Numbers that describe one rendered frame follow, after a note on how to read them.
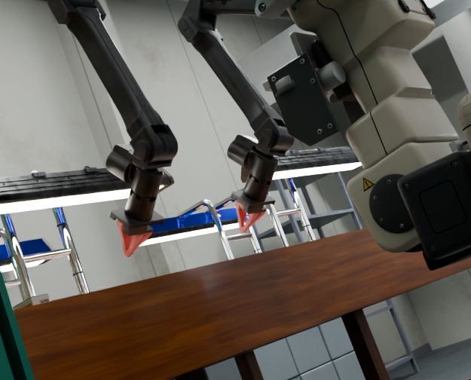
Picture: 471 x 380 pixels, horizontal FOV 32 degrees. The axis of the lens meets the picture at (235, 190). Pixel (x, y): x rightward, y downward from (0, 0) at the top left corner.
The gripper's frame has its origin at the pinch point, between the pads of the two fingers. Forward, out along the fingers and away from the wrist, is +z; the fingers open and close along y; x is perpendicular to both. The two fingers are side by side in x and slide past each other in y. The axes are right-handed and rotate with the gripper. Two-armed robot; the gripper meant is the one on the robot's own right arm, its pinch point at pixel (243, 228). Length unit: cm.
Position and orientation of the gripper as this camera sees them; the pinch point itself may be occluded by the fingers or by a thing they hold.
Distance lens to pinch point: 200.3
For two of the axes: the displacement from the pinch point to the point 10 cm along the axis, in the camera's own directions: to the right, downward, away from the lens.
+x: 7.0, 4.6, -5.4
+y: -6.5, 0.9, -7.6
